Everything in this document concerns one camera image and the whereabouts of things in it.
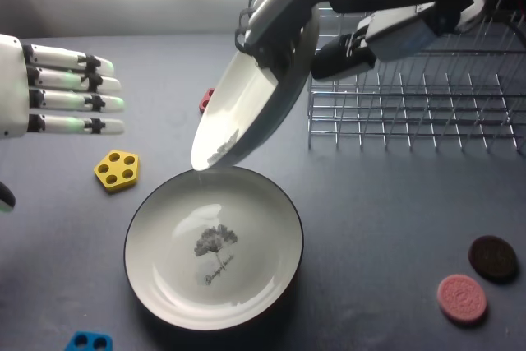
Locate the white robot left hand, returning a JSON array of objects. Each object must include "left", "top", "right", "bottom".
[{"left": 0, "top": 33, "right": 127, "bottom": 213}]

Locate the plain white plate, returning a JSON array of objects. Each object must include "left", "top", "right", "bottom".
[{"left": 191, "top": 5, "right": 321, "bottom": 173}]

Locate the black-rimmed white leaf plate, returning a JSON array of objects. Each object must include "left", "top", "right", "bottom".
[{"left": 123, "top": 165, "right": 305, "bottom": 331}]

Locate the yellow pentagon block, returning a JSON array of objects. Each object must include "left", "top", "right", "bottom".
[{"left": 93, "top": 150, "right": 141, "bottom": 195}]

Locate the red pentagon block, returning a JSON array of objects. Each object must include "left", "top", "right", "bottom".
[{"left": 198, "top": 87, "right": 217, "bottom": 113}]

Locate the blue pentagon block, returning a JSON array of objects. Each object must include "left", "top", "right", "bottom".
[{"left": 65, "top": 330, "right": 113, "bottom": 351}]

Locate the grey table cloth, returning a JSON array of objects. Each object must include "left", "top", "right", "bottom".
[{"left": 0, "top": 30, "right": 526, "bottom": 351}]

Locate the pink sandwich cookie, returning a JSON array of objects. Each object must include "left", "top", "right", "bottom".
[{"left": 436, "top": 274, "right": 489, "bottom": 323}]

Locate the brown sandwich cookie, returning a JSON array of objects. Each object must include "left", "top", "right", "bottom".
[{"left": 468, "top": 234, "right": 519, "bottom": 283}]

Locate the metal wire dish rack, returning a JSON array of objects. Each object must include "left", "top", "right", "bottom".
[{"left": 306, "top": 1, "right": 526, "bottom": 153}]

